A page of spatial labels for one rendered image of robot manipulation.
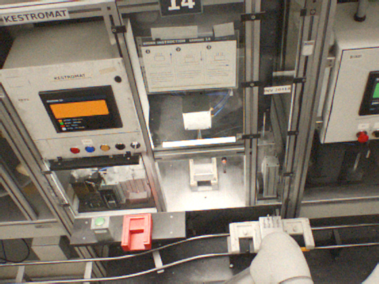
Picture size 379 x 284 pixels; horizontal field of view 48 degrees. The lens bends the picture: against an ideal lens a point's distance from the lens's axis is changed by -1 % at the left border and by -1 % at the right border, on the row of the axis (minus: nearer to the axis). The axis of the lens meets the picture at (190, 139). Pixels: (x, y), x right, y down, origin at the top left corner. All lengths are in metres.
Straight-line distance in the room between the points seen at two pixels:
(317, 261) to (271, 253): 0.73
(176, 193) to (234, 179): 0.29
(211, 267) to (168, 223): 0.32
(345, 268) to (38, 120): 1.53
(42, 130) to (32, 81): 0.24
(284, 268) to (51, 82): 0.98
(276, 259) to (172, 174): 0.89
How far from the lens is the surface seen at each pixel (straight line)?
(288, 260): 1.48
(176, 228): 2.02
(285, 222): 2.06
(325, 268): 2.21
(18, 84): 1.54
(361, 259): 2.26
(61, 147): 1.73
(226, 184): 2.14
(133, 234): 2.03
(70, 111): 1.54
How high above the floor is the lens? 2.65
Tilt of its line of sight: 48 degrees down
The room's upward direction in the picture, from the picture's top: 8 degrees counter-clockwise
